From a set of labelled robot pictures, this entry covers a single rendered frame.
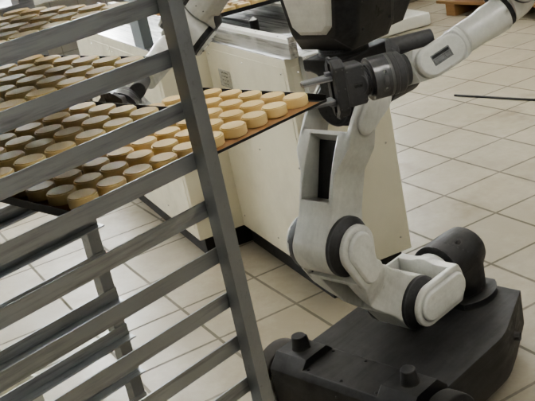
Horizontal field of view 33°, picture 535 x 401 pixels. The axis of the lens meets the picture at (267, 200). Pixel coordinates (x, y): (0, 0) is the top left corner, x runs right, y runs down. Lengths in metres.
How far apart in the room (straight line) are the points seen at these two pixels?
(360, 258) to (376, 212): 0.95
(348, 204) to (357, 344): 0.50
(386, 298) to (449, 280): 0.20
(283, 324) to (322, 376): 0.70
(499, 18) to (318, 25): 0.38
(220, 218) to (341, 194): 0.57
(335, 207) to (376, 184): 0.93
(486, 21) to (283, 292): 1.54
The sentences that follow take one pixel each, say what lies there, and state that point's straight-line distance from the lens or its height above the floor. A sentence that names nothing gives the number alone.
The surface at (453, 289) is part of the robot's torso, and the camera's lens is 2.42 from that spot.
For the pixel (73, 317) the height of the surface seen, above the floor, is 0.60.
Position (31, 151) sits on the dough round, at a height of 1.06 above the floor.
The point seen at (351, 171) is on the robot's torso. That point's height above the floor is 0.71.
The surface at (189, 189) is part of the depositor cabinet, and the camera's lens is 3.47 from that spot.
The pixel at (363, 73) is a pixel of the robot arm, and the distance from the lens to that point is 1.83.
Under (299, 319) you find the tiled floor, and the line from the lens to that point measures 2.99.
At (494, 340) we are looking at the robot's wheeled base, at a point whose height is 0.17.
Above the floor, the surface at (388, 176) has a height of 0.36.
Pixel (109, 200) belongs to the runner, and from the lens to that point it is 1.45.
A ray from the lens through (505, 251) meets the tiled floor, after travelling 3.23.
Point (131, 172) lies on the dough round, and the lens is 1.53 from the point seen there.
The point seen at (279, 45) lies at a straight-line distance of 2.78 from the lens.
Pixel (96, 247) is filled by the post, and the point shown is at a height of 0.72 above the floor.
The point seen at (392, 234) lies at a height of 0.16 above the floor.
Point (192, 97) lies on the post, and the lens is 1.50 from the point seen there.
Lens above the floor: 1.42
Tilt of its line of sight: 21 degrees down
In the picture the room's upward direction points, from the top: 12 degrees counter-clockwise
